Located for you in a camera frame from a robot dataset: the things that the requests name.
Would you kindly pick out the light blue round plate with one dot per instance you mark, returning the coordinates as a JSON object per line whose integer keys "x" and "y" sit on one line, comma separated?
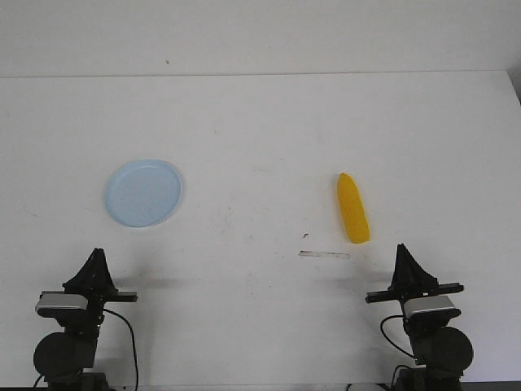
{"x": 143, "y": 193}

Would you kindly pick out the yellow corn cob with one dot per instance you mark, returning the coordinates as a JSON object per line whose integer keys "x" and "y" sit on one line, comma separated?
{"x": 352, "y": 210}

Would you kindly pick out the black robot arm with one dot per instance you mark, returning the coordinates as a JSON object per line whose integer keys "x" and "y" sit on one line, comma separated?
{"x": 441, "y": 353}
{"x": 64, "y": 359}

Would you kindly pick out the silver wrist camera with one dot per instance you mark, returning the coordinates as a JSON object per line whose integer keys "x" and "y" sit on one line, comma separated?
{"x": 52, "y": 304}
{"x": 430, "y": 305}

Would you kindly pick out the clear tape strip horizontal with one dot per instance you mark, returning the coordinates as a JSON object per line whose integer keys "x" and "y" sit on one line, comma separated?
{"x": 305, "y": 253}

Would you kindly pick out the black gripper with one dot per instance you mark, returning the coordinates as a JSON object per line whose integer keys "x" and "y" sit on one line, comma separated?
{"x": 83, "y": 283}
{"x": 420, "y": 283}

